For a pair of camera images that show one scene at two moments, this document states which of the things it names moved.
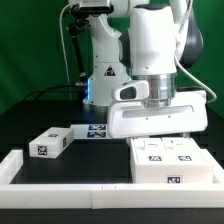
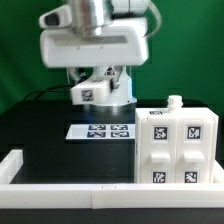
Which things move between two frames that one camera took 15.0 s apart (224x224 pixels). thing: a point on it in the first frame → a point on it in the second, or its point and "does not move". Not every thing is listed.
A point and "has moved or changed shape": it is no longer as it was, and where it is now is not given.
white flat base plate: x=91 y=132 does not move
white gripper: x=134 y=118 → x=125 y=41
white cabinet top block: x=51 y=143 has moved or changed shape
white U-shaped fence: x=67 y=195 does not move
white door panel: x=184 y=151 has moved or changed shape
